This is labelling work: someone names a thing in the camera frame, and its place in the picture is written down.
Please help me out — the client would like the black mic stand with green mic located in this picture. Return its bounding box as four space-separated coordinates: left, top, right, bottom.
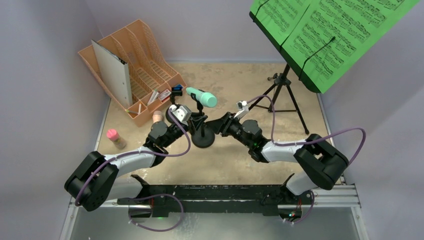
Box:
191 96 215 149

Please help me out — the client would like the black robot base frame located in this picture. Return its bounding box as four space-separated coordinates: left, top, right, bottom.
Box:
117 181 314 220

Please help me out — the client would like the black tripod music stand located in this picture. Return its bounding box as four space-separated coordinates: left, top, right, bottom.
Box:
247 3 335 136

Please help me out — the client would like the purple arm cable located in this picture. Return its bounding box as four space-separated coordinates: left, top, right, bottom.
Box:
246 95 367 167
74 107 192 207

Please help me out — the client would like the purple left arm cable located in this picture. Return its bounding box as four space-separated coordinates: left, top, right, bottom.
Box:
74 107 192 207

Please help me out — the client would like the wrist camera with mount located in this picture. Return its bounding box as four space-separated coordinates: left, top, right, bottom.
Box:
234 100 250 120
168 104 192 125

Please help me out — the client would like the mint green toy microphone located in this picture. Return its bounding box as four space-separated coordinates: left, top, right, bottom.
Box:
186 87 218 108

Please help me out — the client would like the green capped marker middle slot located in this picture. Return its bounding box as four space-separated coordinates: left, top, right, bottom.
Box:
147 89 159 105

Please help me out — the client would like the blue small box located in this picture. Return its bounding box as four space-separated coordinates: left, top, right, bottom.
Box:
172 84 183 91

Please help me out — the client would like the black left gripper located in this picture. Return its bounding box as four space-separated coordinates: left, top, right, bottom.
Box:
162 113 207 149

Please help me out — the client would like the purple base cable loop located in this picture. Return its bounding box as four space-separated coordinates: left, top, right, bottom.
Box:
128 193 185 233

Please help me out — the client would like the green sheet music paper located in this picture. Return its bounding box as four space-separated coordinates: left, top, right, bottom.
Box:
249 0 417 93

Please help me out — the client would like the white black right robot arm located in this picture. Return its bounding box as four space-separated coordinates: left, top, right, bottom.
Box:
205 112 349 204

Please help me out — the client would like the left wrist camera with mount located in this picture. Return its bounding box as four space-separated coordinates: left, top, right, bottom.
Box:
168 104 192 125

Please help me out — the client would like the black mic stand for pink mic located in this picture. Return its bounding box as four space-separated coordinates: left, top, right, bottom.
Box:
165 88 183 124

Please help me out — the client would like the pink capped bottle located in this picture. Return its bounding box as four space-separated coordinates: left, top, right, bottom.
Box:
106 128 127 150

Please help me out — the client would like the grey binder folder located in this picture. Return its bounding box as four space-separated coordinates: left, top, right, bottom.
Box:
91 39 133 109

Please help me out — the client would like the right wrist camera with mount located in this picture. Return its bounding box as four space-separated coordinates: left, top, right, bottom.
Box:
234 100 250 120

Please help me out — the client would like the orange plastic file organizer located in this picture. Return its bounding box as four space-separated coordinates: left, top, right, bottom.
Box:
98 19 187 127

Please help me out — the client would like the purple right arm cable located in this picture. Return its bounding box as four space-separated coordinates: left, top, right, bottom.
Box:
246 95 367 167

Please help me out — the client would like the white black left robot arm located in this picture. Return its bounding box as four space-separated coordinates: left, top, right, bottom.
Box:
64 109 202 212

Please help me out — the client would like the pink toy microphone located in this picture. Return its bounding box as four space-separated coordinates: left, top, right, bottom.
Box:
152 110 164 124

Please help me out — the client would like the red white staples box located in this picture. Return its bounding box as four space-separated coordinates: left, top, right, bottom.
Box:
157 89 172 102

